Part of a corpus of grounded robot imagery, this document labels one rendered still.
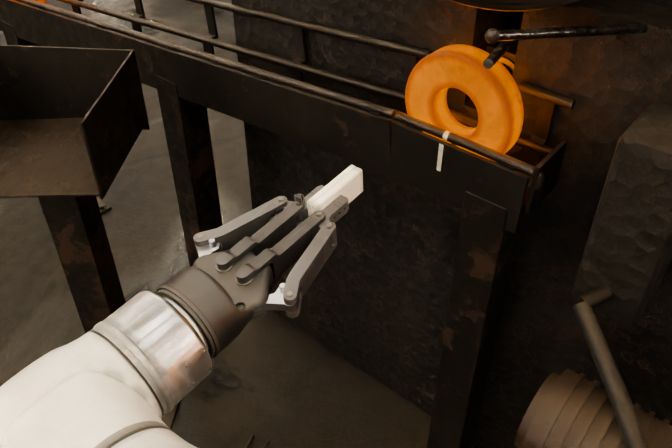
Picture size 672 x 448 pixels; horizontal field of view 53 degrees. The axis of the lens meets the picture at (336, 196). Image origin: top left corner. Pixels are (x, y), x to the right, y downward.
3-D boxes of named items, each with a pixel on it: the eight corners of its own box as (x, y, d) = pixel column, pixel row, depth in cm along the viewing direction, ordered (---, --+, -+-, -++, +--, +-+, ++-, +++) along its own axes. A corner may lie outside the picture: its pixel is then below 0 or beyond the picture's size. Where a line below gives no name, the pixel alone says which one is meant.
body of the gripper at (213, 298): (158, 329, 62) (232, 268, 67) (222, 379, 57) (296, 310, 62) (137, 274, 56) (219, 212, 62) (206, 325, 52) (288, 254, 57)
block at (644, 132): (601, 254, 89) (655, 92, 74) (663, 282, 85) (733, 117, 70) (566, 301, 82) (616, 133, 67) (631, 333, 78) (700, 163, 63)
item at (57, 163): (76, 353, 146) (-38, 42, 101) (196, 361, 144) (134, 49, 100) (35, 438, 130) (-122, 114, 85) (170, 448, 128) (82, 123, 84)
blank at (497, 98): (418, 31, 85) (401, 39, 83) (531, 57, 76) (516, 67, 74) (418, 139, 94) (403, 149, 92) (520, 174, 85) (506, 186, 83)
